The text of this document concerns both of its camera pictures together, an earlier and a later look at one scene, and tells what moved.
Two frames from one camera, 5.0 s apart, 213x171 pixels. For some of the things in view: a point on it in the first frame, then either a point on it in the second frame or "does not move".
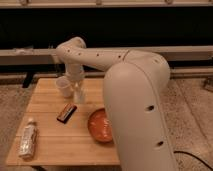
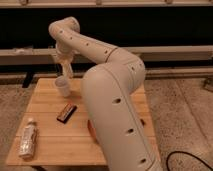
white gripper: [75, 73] → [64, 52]
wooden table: [55, 129] does not move
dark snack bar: [66, 113] does not move
